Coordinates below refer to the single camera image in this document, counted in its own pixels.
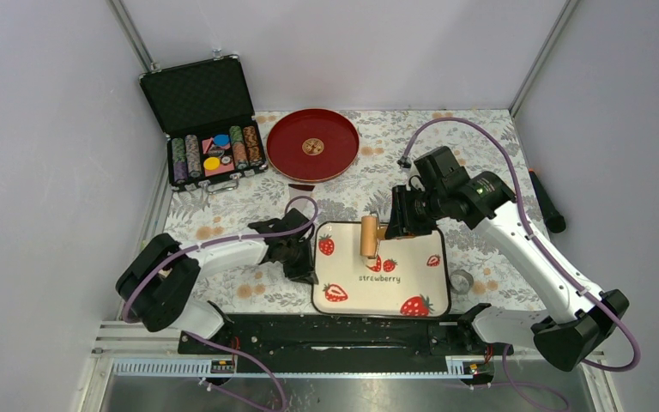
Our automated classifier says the round red lacquer tray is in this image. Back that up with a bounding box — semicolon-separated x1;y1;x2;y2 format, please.
265;108;360;183

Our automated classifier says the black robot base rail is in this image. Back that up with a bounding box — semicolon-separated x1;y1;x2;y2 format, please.
211;313;505;365

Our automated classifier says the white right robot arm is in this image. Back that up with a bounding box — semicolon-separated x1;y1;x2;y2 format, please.
385;147;630;372

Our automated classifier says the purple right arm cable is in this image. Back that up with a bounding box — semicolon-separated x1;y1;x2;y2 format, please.
397;117;642;412

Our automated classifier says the floral patterned tablecloth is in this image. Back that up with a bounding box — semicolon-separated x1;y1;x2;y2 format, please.
159;110;543;313

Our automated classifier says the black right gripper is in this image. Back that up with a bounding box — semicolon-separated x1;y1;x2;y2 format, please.
384;183;448;239

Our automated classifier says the black poker chip case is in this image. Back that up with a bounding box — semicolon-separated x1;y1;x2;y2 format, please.
138;54;269;192

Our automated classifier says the slotted grey cable duct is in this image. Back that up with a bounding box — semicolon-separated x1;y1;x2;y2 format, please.
112;356;494;379

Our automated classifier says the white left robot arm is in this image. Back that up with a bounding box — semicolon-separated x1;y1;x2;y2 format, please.
115;209;314;353

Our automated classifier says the square strawberry ceramic plate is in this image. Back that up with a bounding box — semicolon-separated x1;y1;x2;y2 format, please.
311;221;451;318

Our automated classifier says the silver tape roll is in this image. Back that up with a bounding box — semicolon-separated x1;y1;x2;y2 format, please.
449;270;475;295

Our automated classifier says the wooden dough roller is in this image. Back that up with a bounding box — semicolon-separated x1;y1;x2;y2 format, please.
360;215;387;258

